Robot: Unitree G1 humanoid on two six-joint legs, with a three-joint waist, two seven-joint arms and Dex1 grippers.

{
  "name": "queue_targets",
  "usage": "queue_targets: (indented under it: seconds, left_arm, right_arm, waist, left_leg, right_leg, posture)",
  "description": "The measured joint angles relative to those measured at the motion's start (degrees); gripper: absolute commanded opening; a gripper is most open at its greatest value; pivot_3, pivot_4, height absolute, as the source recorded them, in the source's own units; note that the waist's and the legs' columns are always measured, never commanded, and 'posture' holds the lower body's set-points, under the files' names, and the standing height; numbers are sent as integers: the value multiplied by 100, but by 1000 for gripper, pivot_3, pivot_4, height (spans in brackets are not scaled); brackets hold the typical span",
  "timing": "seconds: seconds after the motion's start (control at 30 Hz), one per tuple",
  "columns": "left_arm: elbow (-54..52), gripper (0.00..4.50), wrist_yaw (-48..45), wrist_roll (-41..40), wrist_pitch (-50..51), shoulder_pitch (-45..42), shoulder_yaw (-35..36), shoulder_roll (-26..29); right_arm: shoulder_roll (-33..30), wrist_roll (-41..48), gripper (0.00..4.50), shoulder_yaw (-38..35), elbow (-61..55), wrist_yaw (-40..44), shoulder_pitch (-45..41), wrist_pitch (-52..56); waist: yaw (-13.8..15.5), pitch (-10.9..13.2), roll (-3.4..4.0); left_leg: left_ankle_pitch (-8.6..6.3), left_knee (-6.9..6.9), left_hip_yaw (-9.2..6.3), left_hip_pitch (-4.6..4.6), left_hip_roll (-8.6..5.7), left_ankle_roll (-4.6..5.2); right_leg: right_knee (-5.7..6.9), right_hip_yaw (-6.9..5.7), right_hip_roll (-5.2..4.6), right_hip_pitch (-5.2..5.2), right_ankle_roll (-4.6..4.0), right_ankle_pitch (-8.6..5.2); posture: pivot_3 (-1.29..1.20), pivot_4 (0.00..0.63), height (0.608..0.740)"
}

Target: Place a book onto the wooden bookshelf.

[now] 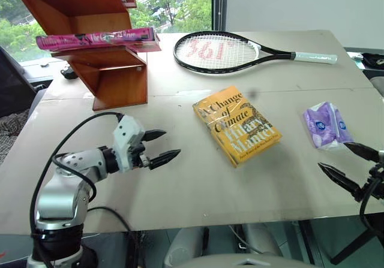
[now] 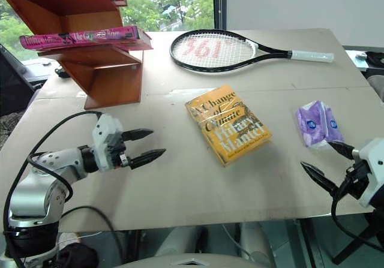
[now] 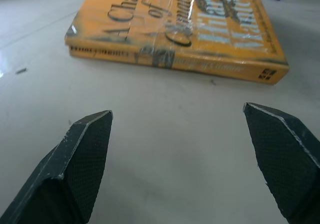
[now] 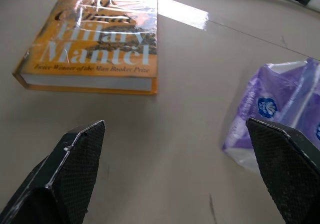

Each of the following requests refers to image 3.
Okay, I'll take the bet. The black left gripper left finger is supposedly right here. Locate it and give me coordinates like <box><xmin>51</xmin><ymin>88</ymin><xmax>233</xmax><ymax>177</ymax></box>
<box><xmin>0</xmin><ymin>110</ymin><xmax>114</xmax><ymax>224</ymax></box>

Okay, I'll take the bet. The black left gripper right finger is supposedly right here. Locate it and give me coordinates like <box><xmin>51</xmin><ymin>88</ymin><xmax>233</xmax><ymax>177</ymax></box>
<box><xmin>242</xmin><ymin>102</ymin><xmax>320</xmax><ymax>224</ymax></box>

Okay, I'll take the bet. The orange paperback book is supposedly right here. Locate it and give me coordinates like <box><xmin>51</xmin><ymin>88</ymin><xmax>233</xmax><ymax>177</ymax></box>
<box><xmin>64</xmin><ymin>0</ymin><xmax>291</xmax><ymax>85</ymax></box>

